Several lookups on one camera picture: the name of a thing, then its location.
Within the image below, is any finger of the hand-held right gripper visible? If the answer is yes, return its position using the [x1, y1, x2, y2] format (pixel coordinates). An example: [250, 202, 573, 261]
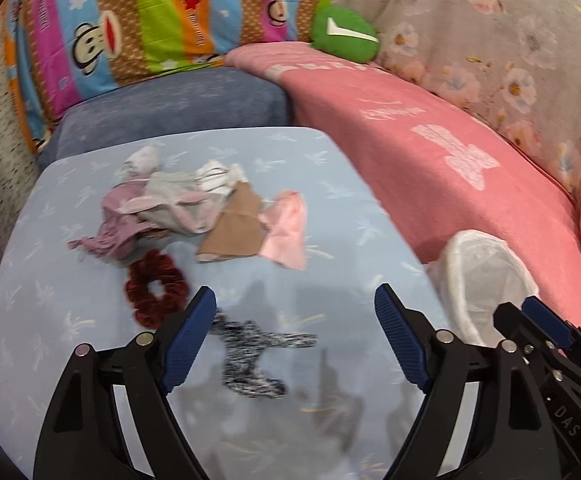
[523, 296, 581, 361]
[493, 302, 551, 376]

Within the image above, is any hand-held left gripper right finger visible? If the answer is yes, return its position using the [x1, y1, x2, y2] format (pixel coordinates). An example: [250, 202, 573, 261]
[374, 284, 558, 480]

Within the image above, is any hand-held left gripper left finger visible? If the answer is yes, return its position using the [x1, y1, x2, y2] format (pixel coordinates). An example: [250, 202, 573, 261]
[33, 286, 217, 480]

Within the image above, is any white waste bin with liner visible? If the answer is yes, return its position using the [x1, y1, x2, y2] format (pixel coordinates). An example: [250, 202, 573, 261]
[427, 230, 541, 348]

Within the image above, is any black-white speckled scrunchie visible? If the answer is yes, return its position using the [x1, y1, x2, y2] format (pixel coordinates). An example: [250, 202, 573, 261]
[209, 311, 318, 400]

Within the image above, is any dark red velvet scrunchie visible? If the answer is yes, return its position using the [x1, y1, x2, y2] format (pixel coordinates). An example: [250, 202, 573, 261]
[124, 250, 191, 330]

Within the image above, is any brown sock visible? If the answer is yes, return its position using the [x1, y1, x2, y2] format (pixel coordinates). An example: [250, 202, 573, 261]
[196, 182, 271, 263]

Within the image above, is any grey-white cloth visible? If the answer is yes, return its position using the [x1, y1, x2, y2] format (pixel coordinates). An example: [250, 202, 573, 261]
[138, 170, 226, 235]

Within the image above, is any purple cloth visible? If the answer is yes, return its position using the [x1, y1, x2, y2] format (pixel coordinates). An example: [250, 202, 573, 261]
[68, 185, 156, 261]

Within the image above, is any white tissue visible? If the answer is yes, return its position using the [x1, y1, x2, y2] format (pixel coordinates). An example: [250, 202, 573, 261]
[195, 160, 248, 196]
[123, 146, 164, 181]

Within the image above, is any light blue printed table cover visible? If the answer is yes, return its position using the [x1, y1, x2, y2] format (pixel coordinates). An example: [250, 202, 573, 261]
[0, 127, 451, 480]

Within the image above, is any pink blanket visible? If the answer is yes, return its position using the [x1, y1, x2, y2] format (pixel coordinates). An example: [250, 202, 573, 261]
[225, 42, 581, 336]

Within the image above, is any blue-grey cushion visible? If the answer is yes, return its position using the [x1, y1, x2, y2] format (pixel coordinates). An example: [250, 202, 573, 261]
[38, 66, 293, 168]

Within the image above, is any green round check mark cushion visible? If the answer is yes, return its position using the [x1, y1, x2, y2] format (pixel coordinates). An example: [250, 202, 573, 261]
[310, 5, 382, 65]

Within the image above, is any grey floral blanket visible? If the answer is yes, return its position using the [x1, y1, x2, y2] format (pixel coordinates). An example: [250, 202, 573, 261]
[330, 0, 581, 196]

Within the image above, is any colourful monkey pillow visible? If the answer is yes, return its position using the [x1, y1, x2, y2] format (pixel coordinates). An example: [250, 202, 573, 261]
[0, 0, 341, 153]

